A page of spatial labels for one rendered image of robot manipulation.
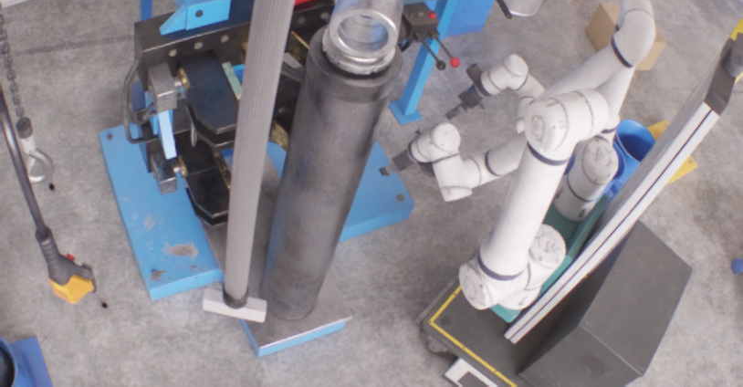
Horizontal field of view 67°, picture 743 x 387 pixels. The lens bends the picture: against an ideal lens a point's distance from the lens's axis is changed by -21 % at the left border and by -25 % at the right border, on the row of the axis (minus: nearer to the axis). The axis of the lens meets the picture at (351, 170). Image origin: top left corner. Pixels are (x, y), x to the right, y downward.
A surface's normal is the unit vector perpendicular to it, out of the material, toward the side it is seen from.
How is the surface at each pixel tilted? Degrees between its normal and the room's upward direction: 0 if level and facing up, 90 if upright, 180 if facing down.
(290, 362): 0
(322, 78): 90
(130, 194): 0
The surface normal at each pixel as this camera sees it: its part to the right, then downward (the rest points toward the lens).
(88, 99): 0.19, -0.57
